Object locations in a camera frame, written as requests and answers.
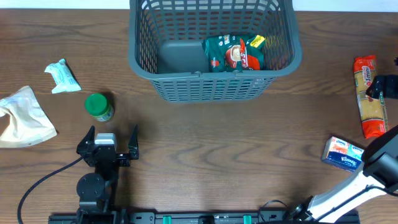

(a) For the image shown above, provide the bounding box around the blue Kleenex tissue pack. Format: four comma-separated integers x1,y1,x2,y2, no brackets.
321,136,364,172

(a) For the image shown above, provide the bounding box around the red spaghetti pasta packet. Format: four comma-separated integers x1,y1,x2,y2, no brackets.
353,55,389,139

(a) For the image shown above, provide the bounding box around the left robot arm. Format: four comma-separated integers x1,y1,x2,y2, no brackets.
76,126,139,223

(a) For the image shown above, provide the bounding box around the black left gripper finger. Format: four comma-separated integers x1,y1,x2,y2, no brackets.
128,125,139,160
76,126,95,155

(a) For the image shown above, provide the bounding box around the grey plastic slotted basket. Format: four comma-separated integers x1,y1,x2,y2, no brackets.
128,0,302,102

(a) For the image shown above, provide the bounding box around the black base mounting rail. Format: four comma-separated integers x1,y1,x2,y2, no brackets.
48,210,361,224

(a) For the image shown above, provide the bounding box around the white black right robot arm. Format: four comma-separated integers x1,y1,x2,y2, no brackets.
286,55,397,223

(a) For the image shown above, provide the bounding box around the green coffee sachet bag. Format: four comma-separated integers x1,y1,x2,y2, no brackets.
202,34,266,73

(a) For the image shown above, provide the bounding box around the green lid glass jar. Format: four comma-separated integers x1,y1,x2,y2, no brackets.
85,93,114,122

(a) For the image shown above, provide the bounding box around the small white mint packet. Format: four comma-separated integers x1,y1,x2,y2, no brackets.
44,58,81,94

